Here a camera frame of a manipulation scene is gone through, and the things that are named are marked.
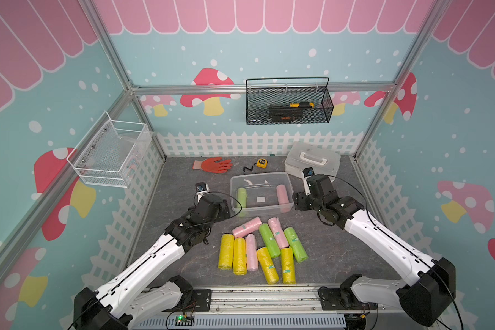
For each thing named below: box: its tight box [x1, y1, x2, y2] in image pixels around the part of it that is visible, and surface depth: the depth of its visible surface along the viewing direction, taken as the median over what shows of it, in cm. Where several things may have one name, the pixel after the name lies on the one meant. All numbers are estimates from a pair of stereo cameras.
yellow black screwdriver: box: [269, 101, 315, 108], surface depth 93 cm
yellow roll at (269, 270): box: [256, 246, 280, 286], surface depth 81 cm
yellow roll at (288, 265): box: [280, 246, 297, 284], surface depth 81 cm
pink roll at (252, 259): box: [245, 233, 260, 273], surface depth 84 cm
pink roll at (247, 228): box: [232, 216, 262, 239], surface depth 91 cm
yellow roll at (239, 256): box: [233, 236, 247, 276], surface depth 83 cm
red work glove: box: [192, 156, 234, 174], surface depth 119 cm
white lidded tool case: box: [284, 141, 341, 182], surface depth 107 cm
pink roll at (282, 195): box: [276, 183, 290, 205], surface depth 103 cm
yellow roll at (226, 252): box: [217, 233, 235, 270], surface depth 85 cm
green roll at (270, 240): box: [258, 222, 282, 258], surface depth 87 cm
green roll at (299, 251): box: [283, 226, 309, 263], surface depth 86 cm
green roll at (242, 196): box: [237, 187, 249, 209], surface depth 102 cm
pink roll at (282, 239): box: [267, 216, 290, 249], surface depth 89 cm
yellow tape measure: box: [255, 158, 269, 170], surface depth 118 cm
